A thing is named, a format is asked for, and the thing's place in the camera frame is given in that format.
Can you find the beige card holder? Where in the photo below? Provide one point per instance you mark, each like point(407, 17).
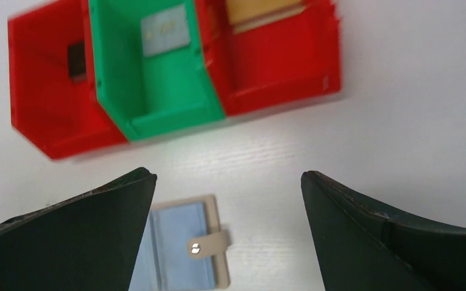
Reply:
point(183, 247)

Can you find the red bin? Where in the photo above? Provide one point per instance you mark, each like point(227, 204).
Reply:
point(288, 60)
point(60, 117)

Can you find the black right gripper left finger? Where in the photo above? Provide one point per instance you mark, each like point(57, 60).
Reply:
point(88, 242)

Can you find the gold credit card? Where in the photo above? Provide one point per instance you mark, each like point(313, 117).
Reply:
point(246, 15)

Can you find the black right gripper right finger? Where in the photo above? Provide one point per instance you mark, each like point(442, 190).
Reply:
point(362, 243)

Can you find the green middle bin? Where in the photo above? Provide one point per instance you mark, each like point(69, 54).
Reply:
point(149, 96)

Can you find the black credit card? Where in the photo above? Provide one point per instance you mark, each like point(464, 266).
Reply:
point(76, 58)

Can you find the silver credit card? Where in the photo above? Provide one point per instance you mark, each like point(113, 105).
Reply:
point(165, 31)

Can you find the right red bin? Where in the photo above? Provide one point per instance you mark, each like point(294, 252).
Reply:
point(288, 60)

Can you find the left red bin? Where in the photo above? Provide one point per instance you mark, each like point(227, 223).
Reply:
point(60, 117)

